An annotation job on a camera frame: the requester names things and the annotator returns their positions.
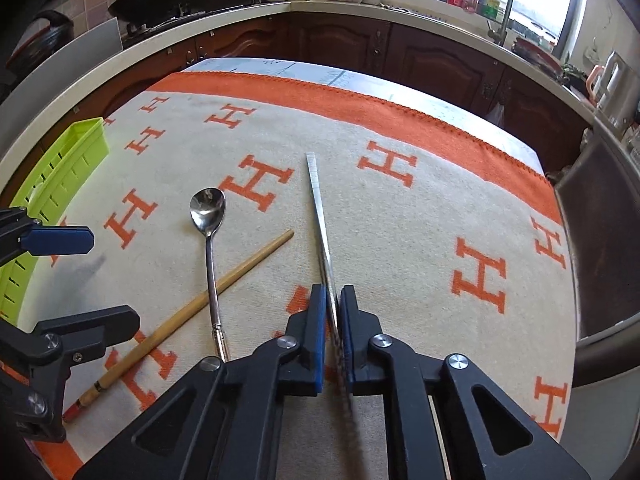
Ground gas stove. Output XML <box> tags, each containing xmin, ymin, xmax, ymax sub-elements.
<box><xmin>120</xmin><ymin>5</ymin><xmax>251</xmax><ymax>43</ymax></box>

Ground black pot with red handle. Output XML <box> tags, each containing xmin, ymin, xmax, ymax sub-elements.
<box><xmin>5</xmin><ymin>10</ymin><xmax>76</xmax><ymax>78</ymax></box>

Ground brown wooden chopstick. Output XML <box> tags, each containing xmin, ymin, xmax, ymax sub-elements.
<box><xmin>62</xmin><ymin>229</ymin><xmax>296</xmax><ymax>422</ymax></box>

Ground stack of dishes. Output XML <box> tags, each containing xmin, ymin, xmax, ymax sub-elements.
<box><xmin>512</xmin><ymin>35</ymin><xmax>558</xmax><ymax>61</ymax></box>

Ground steel faucet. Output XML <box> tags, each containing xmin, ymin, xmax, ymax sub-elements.
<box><xmin>484</xmin><ymin>0</ymin><xmax>516</xmax><ymax>46</ymax></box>

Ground white kitchen countertop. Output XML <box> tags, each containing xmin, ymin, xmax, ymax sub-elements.
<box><xmin>0</xmin><ymin>0</ymin><xmax>640</xmax><ymax>191</ymax></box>

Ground grey refrigerator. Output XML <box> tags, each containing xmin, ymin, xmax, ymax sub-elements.
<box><xmin>560</xmin><ymin>345</ymin><xmax>640</xmax><ymax>480</ymax></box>

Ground steel electric kettle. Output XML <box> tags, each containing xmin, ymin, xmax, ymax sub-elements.
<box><xmin>597</xmin><ymin>50</ymin><xmax>636</xmax><ymax>111</ymax></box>

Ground orange white printed blanket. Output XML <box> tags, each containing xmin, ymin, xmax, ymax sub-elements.
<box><xmin>22</xmin><ymin>71</ymin><xmax>568</xmax><ymax>480</ymax></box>

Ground long-handled steel spoon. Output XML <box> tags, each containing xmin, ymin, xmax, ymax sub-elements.
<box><xmin>189</xmin><ymin>187</ymin><xmax>231</xmax><ymax>363</ymax></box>

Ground black wok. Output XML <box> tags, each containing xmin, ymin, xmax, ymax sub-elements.
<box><xmin>107</xmin><ymin>0</ymin><xmax>201</xmax><ymax>26</ymax></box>

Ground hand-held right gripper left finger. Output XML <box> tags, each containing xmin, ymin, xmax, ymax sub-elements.
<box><xmin>72</xmin><ymin>284</ymin><xmax>327</xmax><ymax>480</ymax></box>

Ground stainless steel sheet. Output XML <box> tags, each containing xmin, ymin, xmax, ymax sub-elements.
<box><xmin>0</xmin><ymin>16</ymin><xmax>123</xmax><ymax>106</ymax></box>

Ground green plastic utensil tray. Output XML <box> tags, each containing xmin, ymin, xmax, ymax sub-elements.
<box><xmin>0</xmin><ymin>117</ymin><xmax>110</xmax><ymax>326</ymax></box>

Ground steel cabinet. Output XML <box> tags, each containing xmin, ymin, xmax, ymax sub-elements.
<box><xmin>552</xmin><ymin>125</ymin><xmax>640</xmax><ymax>388</ymax></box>

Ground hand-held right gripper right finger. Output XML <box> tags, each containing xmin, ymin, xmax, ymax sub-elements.
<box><xmin>340</xmin><ymin>285</ymin><xmax>592</xmax><ymax>480</ymax></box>

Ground brown wooden kitchen cabinets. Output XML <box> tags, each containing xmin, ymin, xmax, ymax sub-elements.
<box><xmin>75</xmin><ymin>12</ymin><xmax>596</xmax><ymax>171</ymax></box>

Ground steel chopstick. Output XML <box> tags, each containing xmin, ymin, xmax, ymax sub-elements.
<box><xmin>305</xmin><ymin>152</ymin><xmax>353</xmax><ymax>413</ymax></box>

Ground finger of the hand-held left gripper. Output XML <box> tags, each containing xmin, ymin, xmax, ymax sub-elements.
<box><xmin>0</xmin><ymin>305</ymin><xmax>141</xmax><ymax>441</ymax></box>
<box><xmin>0</xmin><ymin>207</ymin><xmax>96</xmax><ymax>266</ymax></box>

